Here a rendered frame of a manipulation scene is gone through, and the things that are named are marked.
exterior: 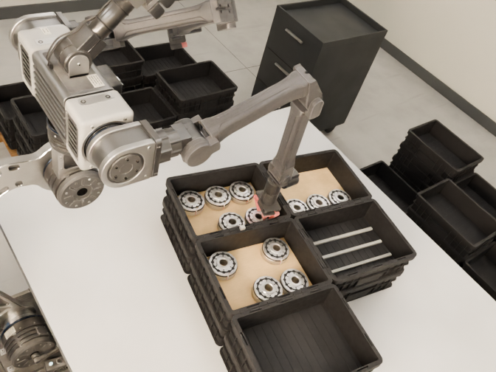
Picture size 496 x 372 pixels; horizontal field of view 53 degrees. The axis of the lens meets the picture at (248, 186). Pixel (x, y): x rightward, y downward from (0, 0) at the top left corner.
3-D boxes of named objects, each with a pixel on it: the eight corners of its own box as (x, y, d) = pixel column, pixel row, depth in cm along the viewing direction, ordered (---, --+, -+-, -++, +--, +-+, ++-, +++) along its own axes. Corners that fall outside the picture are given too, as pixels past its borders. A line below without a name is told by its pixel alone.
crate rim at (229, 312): (228, 319, 155) (230, 315, 154) (193, 243, 172) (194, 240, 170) (332, 286, 173) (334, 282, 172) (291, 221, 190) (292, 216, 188)
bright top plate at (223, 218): (227, 237, 184) (227, 236, 184) (213, 217, 189) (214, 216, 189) (249, 229, 189) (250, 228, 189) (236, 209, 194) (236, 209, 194)
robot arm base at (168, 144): (135, 156, 126) (139, 119, 118) (163, 147, 130) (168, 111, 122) (151, 178, 122) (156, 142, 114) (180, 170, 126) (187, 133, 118)
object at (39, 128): (38, 201, 263) (32, 136, 232) (17, 164, 277) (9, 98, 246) (109, 179, 285) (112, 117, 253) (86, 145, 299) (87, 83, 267)
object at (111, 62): (80, 135, 304) (80, 72, 272) (60, 105, 318) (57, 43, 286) (139, 120, 326) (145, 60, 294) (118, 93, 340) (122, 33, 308)
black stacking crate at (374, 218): (322, 300, 180) (333, 283, 172) (284, 236, 197) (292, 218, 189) (404, 272, 198) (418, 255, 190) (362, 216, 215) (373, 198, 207)
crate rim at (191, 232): (193, 243, 172) (194, 240, 170) (164, 181, 189) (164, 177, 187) (291, 221, 190) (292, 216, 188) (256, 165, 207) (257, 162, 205)
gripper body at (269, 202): (269, 192, 192) (274, 178, 187) (280, 212, 186) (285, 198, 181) (254, 194, 189) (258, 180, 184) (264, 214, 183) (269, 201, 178)
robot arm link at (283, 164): (289, 80, 144) (312, 105, 139) (305, 74, 146) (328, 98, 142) (263, 168, 179) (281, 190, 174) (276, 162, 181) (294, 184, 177)
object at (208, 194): (212, 208, 192) (212, 207, 191) (201, 189, 197) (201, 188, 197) (235, 202, 197) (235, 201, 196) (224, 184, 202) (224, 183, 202)
